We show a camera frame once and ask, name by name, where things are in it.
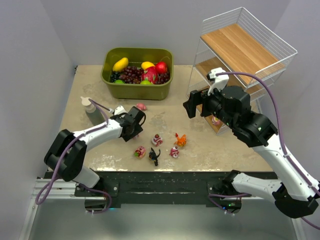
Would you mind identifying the pink toy green top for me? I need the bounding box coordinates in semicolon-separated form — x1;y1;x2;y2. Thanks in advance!
211;116;221;127

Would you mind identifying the pink toy blue trim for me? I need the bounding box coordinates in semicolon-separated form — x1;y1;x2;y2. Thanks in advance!
135;103;147;111

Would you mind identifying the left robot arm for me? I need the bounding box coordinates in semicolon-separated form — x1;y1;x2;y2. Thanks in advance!
44;106;146;188

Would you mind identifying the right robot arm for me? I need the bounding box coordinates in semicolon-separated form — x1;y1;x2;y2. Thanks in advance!
183;86;320;219

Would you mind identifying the pink bear strawberry toy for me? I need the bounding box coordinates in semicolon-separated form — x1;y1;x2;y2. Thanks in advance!
134;146;146;159

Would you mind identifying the pink strawberry cake toy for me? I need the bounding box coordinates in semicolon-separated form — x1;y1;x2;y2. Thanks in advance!
151;134;163;147

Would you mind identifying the black cat toy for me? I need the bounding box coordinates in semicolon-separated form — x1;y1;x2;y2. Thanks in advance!
148;147;161;167

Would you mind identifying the grey bottle beige cap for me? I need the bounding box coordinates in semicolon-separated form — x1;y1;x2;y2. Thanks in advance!
80;96;105;126

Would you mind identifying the red apple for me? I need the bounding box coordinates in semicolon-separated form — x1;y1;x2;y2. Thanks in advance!
155;61;168;75

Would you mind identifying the orange fox toy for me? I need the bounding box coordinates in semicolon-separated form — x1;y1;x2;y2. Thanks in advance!
174;133;187;148

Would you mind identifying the green pear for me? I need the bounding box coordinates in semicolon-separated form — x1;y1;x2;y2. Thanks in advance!
140;80;153;85

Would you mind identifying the pink red bear toy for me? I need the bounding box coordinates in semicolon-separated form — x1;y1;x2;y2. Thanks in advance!
169;146;179;159

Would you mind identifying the pink dragon fruit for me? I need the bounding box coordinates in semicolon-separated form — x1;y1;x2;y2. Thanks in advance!
141;66;159;84

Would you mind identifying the purple grape bunch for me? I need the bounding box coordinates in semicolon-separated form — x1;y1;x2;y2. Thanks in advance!
120;66;171;85

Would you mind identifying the olive green plastic bin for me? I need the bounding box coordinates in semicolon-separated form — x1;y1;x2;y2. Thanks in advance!
101;47;174;101

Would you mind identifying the dark blue grape bunch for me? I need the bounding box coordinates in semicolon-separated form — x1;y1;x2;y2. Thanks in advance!
110;71;121;83

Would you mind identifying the yellow lemon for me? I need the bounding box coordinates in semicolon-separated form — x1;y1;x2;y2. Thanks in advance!
141;61;155;70

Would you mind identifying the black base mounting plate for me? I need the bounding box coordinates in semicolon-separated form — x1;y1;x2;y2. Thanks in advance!
96;171;238;208

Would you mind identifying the yellow mango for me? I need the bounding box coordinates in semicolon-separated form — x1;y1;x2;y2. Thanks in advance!
112;57;129;72

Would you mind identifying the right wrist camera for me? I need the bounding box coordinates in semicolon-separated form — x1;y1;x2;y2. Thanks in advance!
206;67;229;96

